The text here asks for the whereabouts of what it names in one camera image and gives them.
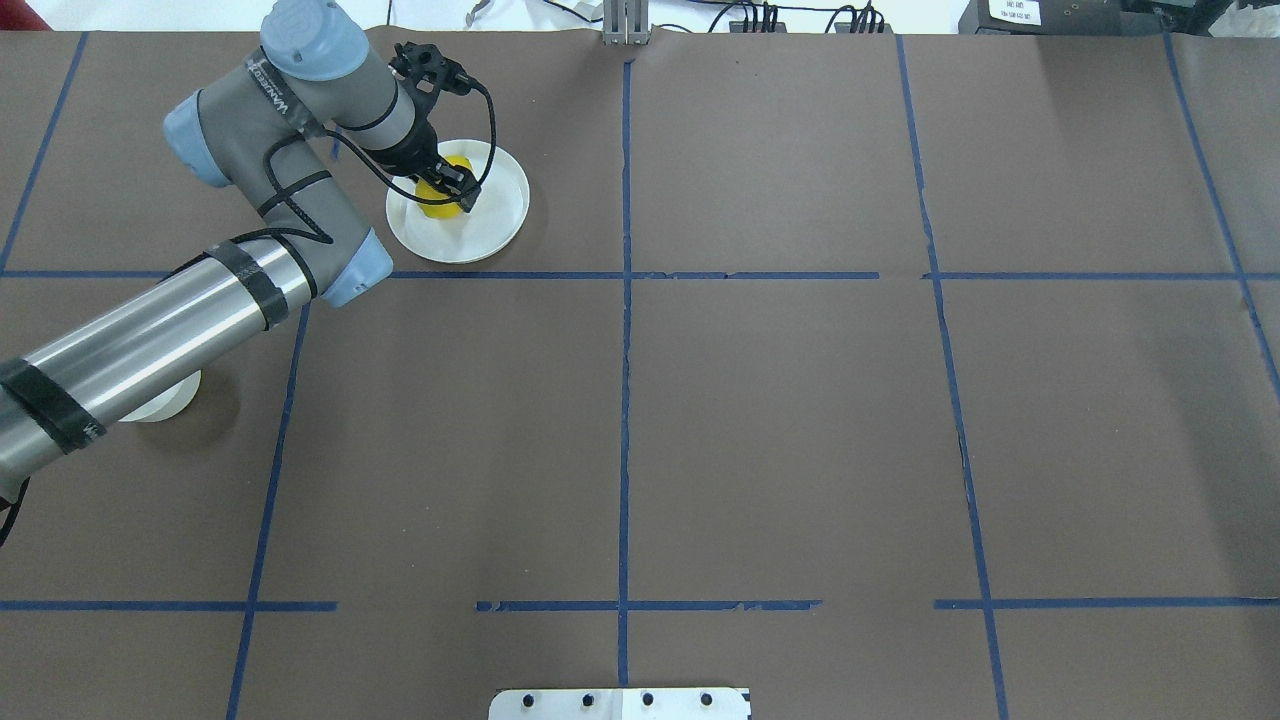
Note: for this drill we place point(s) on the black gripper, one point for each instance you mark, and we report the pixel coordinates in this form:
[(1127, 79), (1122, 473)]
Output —
[(417, 153)]

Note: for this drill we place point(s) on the yellow lemon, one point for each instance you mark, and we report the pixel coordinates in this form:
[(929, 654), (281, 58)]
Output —
[(427, 191)]

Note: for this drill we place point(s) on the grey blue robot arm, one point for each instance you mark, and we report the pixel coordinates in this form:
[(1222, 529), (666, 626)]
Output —
[(313, 75)]

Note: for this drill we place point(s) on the white bowl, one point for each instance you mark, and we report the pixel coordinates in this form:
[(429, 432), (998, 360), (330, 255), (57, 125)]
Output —
[(169, 403)]

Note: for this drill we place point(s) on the aluminium frame post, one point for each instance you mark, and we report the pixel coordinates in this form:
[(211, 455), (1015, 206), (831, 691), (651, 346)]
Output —
[(626, 22)]

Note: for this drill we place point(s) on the white metal base plate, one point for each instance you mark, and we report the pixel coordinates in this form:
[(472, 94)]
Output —
[(623, 703)]

